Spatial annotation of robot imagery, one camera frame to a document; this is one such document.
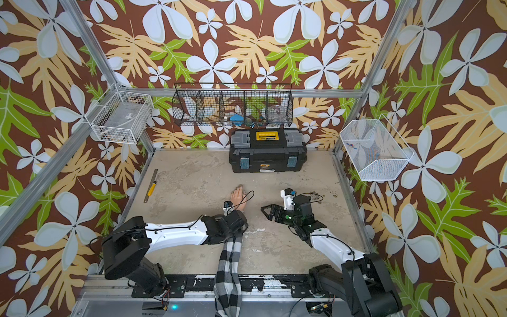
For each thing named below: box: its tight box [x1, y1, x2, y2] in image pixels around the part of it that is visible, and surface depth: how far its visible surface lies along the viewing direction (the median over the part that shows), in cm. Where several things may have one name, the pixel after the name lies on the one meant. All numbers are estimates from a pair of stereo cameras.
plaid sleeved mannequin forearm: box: [213, 233, 243, 317], surface depth 71 cm
